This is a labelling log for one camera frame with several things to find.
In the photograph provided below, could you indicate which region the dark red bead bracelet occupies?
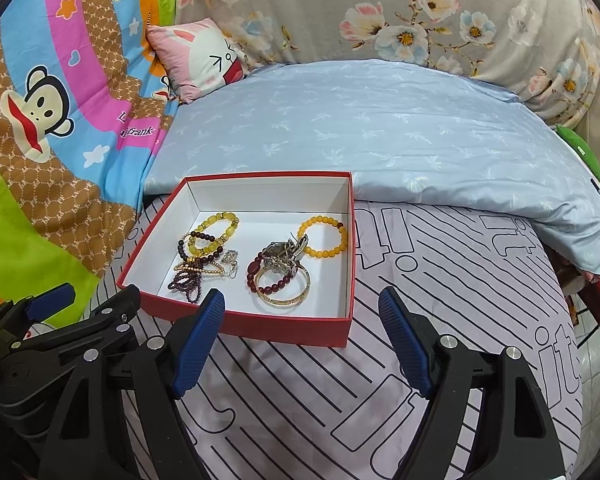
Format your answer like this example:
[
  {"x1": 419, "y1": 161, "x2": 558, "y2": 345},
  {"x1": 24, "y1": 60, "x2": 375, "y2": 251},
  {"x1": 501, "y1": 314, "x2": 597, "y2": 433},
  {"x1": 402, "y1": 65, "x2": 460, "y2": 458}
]
[{"x1": 247, "y1": 255, "x2": 302, "y2": 297}]

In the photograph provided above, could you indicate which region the silver pendant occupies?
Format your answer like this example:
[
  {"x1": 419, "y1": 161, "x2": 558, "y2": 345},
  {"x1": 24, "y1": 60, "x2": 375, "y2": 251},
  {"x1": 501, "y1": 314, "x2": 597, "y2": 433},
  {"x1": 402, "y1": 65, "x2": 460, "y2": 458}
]
[{"x1": 222, "y1": 248, "x2": 242, "y2": 279}]

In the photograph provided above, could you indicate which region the metal wristwatch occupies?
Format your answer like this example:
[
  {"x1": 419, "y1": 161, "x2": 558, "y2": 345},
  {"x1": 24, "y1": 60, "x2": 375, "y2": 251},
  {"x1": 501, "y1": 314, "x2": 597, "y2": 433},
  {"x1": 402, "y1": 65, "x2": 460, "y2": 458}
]
[{"x1": 259, "y1": 233, "x2": 311, "y2": 277}]

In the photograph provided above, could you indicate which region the dark brown bead bracelet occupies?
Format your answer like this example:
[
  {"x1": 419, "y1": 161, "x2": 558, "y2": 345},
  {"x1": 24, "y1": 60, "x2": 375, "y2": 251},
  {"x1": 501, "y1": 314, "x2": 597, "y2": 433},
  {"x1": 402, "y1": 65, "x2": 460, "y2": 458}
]
[{"x1": 179, "y1": 228, "x2": 229, "y2": 262}]

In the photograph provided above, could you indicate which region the light blue quilt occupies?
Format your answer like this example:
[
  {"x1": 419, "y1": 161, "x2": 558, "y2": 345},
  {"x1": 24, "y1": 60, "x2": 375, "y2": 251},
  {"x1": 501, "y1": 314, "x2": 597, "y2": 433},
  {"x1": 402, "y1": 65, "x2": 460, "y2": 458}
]
[{"x1": 142, "y1": 60, "x2": 600, "y2": 277}]

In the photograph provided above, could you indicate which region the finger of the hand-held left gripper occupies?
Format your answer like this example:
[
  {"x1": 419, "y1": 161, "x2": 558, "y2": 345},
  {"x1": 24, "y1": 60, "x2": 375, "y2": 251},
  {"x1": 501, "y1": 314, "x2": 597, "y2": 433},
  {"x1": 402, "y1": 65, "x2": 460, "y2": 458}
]
[
  {"x1": 0, "y1": 283, "x2": 77, "y2": 335},
  {"x1": 9, "y1": 284, "x2": 142, "y2": 367}
]

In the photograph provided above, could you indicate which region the grey floral blanket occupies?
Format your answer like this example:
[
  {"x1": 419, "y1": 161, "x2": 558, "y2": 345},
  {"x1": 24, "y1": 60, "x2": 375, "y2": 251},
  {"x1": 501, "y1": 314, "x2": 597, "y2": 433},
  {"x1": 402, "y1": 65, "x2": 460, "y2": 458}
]
[{"x1": 175, "y1": 0, "x2": 600, "y2": 131}]

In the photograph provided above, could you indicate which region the monkey print blanket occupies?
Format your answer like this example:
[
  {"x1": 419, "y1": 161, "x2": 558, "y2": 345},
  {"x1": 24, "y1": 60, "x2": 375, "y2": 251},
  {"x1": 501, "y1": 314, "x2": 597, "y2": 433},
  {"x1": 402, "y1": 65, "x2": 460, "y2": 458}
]
[{"x1": 0, "y1": 0, "x2": 182, "y2": 313}]

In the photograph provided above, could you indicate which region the red cardboard box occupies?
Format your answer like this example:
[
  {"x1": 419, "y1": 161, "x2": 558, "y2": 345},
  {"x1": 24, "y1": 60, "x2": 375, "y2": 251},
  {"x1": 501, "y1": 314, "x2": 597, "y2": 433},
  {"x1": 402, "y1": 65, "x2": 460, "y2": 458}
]
[{"x1": 116, "y1": 171, "x2": 357, "y2": 348}]

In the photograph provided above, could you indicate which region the green cushion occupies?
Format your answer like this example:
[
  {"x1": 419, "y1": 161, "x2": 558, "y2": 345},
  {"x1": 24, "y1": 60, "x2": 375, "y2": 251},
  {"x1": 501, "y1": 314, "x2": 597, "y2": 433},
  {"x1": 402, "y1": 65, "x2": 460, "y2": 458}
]
[{"x1": 554, "y1": 123, "x2": 600, "y2": 187}]

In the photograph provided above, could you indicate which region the gold bead chain bracelet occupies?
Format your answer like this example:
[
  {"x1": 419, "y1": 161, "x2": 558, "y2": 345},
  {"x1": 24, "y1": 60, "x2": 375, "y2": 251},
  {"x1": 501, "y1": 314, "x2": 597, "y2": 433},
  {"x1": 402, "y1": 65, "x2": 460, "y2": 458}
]
[{"x1": 175, "y1": 257, "x2": 227, "y2": 278}]

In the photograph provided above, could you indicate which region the pink rabbit cushion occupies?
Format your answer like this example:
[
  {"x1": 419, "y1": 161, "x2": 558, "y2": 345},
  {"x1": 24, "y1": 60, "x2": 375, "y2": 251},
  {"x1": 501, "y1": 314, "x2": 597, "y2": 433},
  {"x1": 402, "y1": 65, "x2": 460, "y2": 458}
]
[{"x1": 146, "y1": 18, "x2": 249, "y2": 105}]

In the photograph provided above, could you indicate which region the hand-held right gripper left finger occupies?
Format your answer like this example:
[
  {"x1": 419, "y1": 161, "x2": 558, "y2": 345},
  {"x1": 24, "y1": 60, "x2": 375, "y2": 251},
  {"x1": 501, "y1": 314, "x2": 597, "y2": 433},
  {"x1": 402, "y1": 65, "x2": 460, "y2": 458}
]
[{"x1": 30, "y1": 287, "x2": 226, "y2": 480}]

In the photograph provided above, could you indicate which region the lilac striped bed sheet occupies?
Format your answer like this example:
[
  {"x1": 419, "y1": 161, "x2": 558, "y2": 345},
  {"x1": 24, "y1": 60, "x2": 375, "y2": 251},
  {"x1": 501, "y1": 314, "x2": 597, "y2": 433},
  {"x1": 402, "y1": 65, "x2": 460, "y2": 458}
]
[{"x1": 87, "y1": 195, "x2": 587, "y2": 480}]

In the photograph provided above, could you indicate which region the translucent yellow bead bracelet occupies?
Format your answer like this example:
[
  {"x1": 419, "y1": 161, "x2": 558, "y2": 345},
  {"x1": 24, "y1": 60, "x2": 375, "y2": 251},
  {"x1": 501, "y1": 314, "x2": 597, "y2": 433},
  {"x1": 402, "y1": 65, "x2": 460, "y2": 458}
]
[{"x1": 187, "y1": 213, "x2": 240, "y2": 257}]

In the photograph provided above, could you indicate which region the orange bead bracelet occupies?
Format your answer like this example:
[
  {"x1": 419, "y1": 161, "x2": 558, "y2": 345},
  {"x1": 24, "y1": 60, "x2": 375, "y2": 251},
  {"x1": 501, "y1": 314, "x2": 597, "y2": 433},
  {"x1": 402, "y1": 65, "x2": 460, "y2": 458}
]
[{"x1": 298, "y1": 215, "x2": 349, "y2": 259}]

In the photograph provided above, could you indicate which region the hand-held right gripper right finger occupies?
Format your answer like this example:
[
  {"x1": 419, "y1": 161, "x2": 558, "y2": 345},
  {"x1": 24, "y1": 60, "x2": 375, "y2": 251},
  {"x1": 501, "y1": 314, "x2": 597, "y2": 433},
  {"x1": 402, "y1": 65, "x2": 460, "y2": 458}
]
[{"x1": 377, "y1": 285, "x2": 567, "y2": 480}]

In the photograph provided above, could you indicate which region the dark multi-strand bead bracelet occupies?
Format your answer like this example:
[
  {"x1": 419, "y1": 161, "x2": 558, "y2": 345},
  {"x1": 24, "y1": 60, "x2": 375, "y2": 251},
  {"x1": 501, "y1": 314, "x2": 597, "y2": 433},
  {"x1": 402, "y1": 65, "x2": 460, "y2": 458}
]
[{"x1": 167, "y1": 259, "x2": 204, "y2": 304}]

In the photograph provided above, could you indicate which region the gold bangle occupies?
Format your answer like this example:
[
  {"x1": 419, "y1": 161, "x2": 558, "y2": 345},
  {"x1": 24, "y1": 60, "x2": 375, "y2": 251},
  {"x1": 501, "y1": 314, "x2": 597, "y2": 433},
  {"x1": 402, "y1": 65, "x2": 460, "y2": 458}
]
[{"x1": 253, "y1": 266, "x2": 312, "y2": 310}]

